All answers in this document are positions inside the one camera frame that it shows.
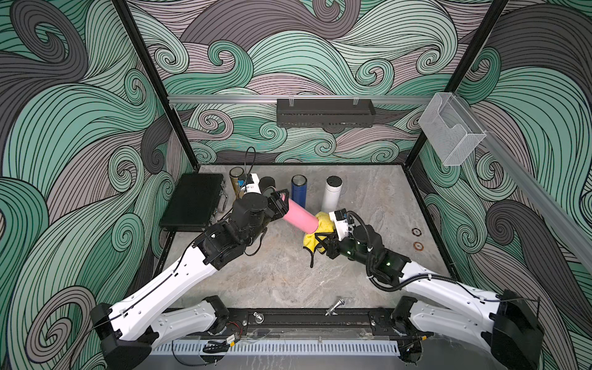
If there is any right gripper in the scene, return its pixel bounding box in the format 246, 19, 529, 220
314, 229, 374, 270

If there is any gold thermos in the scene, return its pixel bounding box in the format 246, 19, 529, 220
229, 166, 245, 198

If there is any yellow cleaning cloth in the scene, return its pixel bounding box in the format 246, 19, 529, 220
303, 212, 335, 268

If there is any pink thermos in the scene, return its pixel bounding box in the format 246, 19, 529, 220
283, 197, 319, 234

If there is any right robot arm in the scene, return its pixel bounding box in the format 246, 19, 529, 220
314, 226, 544, 369

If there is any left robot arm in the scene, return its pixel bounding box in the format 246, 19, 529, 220
90, 190, 290, 369

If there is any black thermos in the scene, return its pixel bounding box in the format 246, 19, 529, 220
258, 177, 276, 197

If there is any blue thermos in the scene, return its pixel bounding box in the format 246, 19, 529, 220
291, 174, 308, 208

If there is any white thermos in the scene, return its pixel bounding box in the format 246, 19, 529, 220
321, 175, 343, 214

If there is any black case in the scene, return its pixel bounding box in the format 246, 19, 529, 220
160, 173, 226, 232

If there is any silver bolt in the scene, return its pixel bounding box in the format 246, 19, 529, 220
325, 298, 345, 316

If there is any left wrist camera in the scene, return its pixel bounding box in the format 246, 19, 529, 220
242, 174, 261, 194

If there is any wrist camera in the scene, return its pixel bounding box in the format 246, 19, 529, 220
242, 174, 261, 194
329, 209, 354, 241

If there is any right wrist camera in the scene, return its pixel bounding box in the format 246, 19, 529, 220
329, 209, 354, 241

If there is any black wall shelf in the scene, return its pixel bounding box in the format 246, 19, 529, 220
276, 98, 376, 129

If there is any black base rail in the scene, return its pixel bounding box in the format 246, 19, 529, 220
203, 307, 491, 339

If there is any white slotted cable duct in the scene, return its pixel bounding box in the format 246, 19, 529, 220
151, 339, 400, 357

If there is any clear plastic wall holder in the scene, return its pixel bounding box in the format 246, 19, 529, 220
419, 92, 487, 167

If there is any aluminium wall rail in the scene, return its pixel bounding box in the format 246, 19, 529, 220
167, 94, 433, 107

